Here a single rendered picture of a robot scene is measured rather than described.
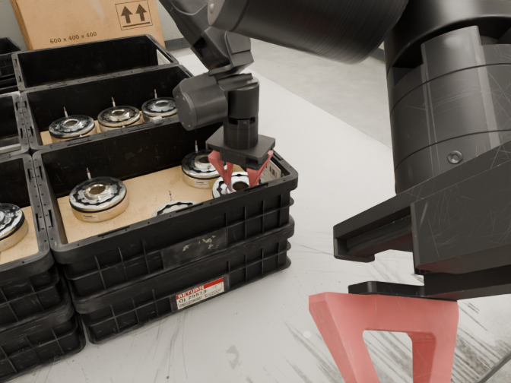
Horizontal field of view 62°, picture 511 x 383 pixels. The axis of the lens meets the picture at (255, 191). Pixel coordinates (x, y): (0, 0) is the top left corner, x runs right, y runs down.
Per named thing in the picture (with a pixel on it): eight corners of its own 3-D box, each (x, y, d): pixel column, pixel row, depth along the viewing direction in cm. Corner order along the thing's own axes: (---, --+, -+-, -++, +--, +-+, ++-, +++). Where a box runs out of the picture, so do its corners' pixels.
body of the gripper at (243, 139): (260, 167, 68) (261, 127, 64) (204, 151, 71) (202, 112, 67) (276, 147, 73) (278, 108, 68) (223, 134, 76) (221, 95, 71)
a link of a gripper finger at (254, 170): (257, 206, 73) (258, 160, 67) (220, 194, 75) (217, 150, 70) (272, 184, 78) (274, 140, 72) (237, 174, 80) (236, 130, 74)
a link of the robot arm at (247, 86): (267, 77, 63) (246, 64, 67) (226, 88, 60) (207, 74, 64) (265, 118, 68) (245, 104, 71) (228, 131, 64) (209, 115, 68)
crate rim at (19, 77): (150, 40, 137) (148, 33, 136) (182, 71, 116) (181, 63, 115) (13, 61, 123) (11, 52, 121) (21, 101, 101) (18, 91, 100)
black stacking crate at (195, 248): (230, 153, 101) (228, 109, 94) (297, 229, 80) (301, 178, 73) (50, 203, 86) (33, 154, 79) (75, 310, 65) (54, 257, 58)
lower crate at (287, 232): (232, 191, 107) (230, 150, 100) (295, 270, 86) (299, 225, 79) (64, 242, 92) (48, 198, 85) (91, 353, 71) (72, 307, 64)
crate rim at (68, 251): (229, 116, 95) (228, 106, 94) (302, 187, 74) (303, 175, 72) (34, 162, 80) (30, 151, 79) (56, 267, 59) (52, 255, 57)
